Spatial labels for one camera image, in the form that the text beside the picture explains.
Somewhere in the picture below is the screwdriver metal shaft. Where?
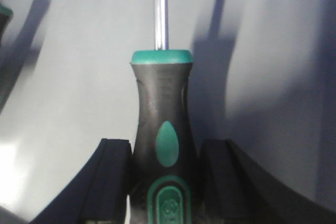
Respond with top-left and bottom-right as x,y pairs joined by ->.
1,4 -> 13,111
130,0 -> 202,223

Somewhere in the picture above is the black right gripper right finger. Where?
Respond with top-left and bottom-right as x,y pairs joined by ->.
200,140 -> 326,223

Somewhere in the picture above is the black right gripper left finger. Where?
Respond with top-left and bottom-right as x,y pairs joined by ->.
32,138 -> 131,223

